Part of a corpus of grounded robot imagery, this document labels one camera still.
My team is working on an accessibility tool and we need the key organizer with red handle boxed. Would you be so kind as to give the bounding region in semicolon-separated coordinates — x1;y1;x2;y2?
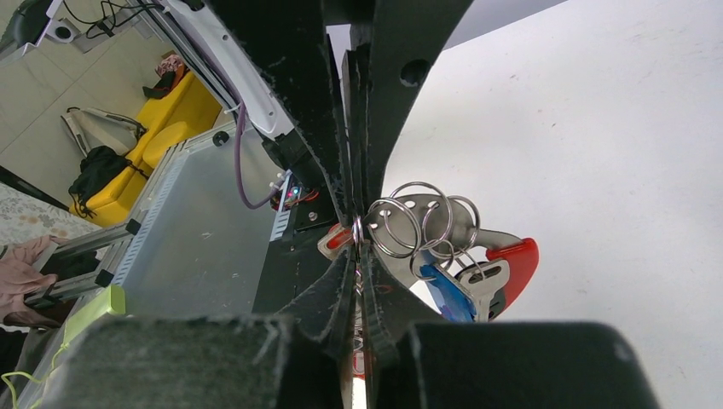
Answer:
346;181;540;322

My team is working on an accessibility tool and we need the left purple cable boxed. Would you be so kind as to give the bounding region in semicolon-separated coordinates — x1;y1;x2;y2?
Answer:
232;101;284;211

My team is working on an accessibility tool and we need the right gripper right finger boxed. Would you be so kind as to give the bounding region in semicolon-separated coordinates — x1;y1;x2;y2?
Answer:
360;242;444;408

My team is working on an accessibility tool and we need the yellow bin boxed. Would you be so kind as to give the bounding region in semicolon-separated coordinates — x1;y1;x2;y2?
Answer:
70;72;221;227

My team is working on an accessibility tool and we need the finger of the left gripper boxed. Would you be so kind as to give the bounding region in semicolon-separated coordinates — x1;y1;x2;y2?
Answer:
344;1;471;215
209;0;353;226

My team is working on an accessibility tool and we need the key with red tag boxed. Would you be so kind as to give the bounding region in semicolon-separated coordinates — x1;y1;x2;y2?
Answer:
317;223;353;261

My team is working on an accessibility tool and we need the green box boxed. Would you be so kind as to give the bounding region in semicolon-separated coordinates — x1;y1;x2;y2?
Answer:
61;285;126;347

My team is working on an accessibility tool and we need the blue key tag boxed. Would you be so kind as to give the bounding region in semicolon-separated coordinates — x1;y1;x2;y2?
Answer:
419;264;476;322

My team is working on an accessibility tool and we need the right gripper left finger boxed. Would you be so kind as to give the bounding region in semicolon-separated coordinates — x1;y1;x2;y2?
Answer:
276;245;356;408

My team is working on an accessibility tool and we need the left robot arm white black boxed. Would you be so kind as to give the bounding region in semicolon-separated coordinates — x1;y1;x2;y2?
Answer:
149;1;470;226

